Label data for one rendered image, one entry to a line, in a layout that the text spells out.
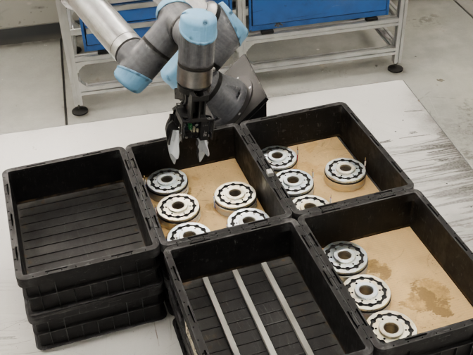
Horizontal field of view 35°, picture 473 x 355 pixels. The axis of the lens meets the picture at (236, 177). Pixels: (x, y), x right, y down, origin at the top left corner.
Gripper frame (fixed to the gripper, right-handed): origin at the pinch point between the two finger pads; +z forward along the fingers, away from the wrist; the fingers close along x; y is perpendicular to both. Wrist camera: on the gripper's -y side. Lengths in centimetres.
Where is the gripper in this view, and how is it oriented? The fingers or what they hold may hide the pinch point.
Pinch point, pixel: (186, 156)
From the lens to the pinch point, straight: 173.0
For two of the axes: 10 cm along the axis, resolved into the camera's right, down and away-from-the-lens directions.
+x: 9.5, -1.0, 3.0
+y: 3.0, 5.7, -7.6
